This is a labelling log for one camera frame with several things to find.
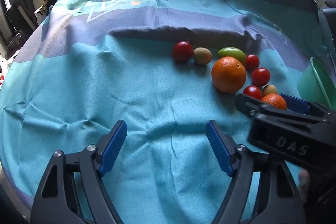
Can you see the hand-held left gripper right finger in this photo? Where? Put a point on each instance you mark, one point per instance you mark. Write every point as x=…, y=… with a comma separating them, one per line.
x=219, y=148

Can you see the teal and grey printed blanket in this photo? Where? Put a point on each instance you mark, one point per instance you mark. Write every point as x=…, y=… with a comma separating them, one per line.
x=131, y=82

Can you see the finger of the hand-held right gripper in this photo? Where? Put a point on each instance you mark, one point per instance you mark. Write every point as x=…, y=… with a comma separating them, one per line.
x=294, y=103
x=246, y=106

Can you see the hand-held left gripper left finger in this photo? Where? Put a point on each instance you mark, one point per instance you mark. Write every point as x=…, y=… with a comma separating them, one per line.
x=113, y=146

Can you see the small orange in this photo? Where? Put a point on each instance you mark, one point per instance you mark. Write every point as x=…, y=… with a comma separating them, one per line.
x=274, y=101

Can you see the person's right hand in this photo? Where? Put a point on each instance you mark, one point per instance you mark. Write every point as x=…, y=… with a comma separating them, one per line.
x=304, y=182

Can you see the red cherry tomato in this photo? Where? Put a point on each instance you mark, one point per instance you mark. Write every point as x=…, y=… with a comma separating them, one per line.
x=252, y=61
x=261, y=76
x=252, y=91

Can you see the red tomato with stem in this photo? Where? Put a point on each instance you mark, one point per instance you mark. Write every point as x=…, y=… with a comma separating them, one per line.
x=182, y=51

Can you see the green oval fruit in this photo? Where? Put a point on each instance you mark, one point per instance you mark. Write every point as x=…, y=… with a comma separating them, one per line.
x=233, y=53

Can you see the small brown kiwi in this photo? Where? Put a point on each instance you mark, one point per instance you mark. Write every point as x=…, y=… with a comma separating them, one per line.
x=271, y=88

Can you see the large orange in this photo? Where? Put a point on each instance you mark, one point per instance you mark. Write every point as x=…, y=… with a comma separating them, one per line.
x=229, y=74

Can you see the green plastic bowl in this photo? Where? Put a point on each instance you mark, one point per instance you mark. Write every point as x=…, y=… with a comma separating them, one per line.
x=312, y=82

